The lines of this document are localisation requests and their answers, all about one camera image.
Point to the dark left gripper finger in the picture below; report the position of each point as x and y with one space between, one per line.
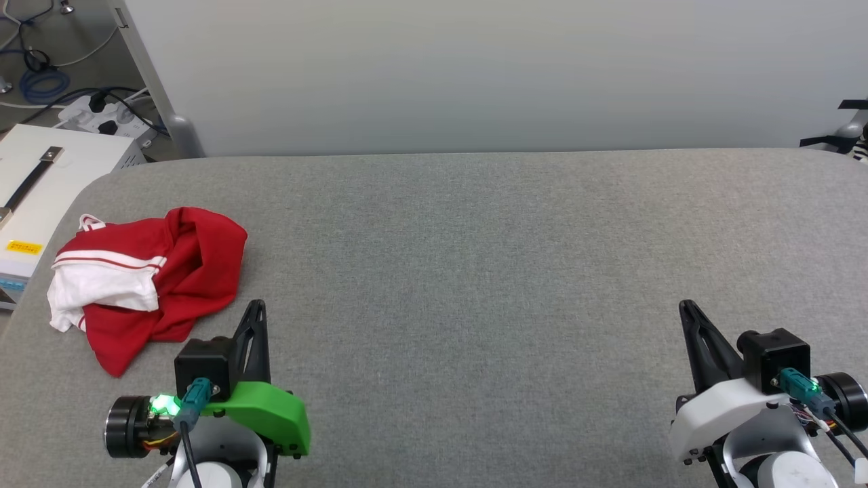
262 352
242 349

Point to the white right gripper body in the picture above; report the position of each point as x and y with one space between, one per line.
719 417

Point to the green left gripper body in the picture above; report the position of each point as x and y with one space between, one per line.
268 410

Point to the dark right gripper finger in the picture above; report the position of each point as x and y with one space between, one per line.
725 366
695 346

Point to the red white basketball jersey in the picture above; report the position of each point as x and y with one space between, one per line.
196 271

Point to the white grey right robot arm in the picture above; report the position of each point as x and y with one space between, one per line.
780 461

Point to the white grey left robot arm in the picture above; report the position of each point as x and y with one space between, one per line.
217 468

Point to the black right gripper motor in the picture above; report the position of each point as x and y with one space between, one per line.
847 400

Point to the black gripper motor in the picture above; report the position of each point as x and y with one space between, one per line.
125 427
847 400

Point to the black left gripper motor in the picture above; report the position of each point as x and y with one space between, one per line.
125 427

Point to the yellow warning label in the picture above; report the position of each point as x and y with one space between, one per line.
24 247

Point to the white equipment box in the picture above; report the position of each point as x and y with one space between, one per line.
68 169

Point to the white stand with black tape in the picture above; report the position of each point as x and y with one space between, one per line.
847 132

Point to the white power strip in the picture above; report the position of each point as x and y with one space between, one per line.
85 116

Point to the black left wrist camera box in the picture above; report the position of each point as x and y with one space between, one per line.
203 362

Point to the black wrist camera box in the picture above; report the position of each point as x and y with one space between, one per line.
776 356
203 362

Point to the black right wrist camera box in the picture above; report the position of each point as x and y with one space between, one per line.
776 356

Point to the teal left camera connector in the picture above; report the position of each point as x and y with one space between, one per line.
195 400

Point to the teal camera connector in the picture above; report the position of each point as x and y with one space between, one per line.
800 390
195 400

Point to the teal right camera connector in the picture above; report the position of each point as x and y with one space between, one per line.
800 390

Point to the grey partition frame post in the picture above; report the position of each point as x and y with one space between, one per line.
159 95

